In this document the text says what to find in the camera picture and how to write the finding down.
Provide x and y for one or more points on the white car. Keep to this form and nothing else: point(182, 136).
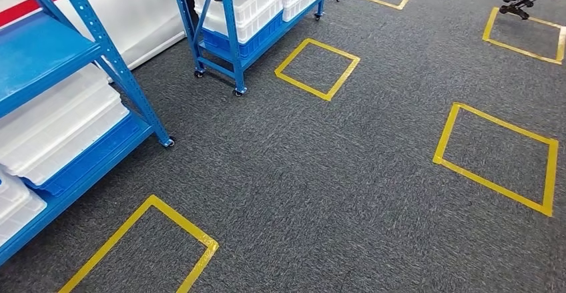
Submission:
point(141, 17)

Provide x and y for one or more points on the narrow blue shelf rack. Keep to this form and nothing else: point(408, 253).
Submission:
point(231, 25)

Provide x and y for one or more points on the red barrier belt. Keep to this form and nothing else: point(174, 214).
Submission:
point(26, 8)

